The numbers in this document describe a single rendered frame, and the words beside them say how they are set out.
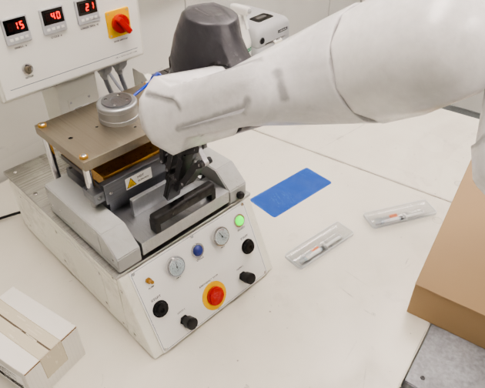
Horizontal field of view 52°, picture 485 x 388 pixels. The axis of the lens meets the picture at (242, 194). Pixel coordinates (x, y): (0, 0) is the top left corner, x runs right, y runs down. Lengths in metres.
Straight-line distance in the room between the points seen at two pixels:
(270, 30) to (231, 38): 1.24
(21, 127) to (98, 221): 0.68
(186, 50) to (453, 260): 0.67
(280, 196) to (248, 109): 0.89
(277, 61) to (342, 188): 0.96
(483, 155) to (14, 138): 1.34
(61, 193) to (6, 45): 0.29
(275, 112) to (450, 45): 0.17
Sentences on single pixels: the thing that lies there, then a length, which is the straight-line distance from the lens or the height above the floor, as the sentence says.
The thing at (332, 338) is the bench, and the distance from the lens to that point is 1.06.
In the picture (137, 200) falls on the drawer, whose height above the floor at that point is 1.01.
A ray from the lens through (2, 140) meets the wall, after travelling 1.55.
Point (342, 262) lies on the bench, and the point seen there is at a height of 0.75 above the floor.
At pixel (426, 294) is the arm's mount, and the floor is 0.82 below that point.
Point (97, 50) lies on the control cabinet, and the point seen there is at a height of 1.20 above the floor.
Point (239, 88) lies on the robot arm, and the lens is 0.50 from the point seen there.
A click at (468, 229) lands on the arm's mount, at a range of 1.09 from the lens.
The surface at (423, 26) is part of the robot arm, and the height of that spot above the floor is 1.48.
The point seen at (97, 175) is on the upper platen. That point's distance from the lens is 0.97.
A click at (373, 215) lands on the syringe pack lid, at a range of 1.31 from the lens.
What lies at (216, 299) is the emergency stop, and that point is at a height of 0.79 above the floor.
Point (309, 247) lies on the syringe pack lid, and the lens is 1.19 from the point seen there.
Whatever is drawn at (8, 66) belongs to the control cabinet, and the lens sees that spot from 1.04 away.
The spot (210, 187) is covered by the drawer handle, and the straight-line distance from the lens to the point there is 0.98.
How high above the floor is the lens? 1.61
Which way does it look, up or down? 39 degrees down
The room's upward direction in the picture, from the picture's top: straight up
